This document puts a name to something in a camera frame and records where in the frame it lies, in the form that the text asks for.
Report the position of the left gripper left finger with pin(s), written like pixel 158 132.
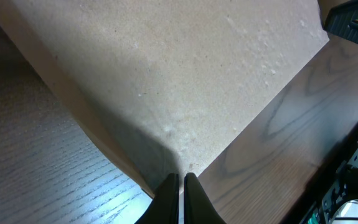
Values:
pixel 164 208

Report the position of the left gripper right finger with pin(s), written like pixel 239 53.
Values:
pixel 197 207

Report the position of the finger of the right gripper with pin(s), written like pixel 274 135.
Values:
pixel 342 21

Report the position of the brown cardboard box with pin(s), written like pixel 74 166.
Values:
pixel 164 86

